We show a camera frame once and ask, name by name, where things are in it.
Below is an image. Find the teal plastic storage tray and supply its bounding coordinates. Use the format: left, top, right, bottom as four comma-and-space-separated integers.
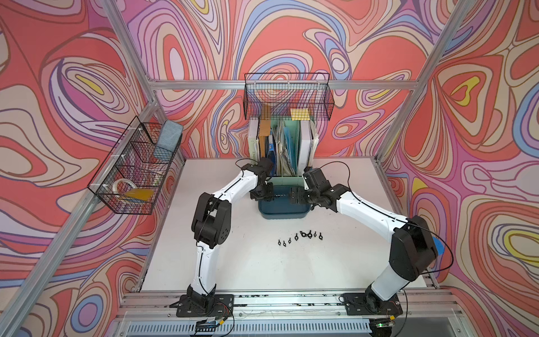
258, 185, 310, 220

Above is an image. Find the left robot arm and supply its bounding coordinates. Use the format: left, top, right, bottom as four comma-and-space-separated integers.
187, 158, 274, 312

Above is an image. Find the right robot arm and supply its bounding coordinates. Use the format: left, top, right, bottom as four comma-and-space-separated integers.
290, 184, 439, 315

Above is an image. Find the blue folder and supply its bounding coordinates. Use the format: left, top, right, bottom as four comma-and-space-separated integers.
267, 141, 277, 169

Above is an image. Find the mint green file organizer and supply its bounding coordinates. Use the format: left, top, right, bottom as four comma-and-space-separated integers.
248, 119, 319, 185

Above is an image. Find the brown folder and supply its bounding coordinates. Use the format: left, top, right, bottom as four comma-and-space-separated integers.
258, 119, 272, 158

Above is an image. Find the white binder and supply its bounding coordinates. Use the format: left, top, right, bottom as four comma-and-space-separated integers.
297, 120, 312, 176

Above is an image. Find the yellow sticky note pad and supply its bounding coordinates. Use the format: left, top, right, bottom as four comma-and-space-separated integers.
290, 108, 311, 121

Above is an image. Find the grey blue sponge block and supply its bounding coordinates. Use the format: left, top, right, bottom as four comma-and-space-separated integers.
156, 120, 183, 152

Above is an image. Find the yellow pad in basket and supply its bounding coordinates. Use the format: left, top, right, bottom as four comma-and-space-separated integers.
119, 188, 154, 204

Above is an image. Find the blue lid clear jar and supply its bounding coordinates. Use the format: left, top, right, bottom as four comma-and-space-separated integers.
433, 237, 445, 257

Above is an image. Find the white tape roll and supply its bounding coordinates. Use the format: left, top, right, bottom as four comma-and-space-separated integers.
112, 178, 137, 195

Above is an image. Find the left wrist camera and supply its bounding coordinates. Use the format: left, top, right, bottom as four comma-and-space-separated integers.
255, 157, 274, 178

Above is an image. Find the black wire basket back wall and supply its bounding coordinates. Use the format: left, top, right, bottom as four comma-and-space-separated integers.
243, 70, 335, 121

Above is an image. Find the black wire basket wall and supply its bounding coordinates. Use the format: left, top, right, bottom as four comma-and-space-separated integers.
87, 117, 183, 215
243, 70, 335, 121

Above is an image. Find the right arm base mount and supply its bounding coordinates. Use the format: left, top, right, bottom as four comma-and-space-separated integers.
339, 292, 404, 317

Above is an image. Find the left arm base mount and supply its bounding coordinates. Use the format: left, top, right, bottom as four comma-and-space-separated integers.
175, 293, 234, 318

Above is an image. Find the black wire basket left wall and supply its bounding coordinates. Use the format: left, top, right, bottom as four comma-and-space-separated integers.
87, 117, 183, 215

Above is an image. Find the aluminium front rail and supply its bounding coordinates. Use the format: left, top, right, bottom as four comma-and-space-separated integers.
106, 288, 475, 336

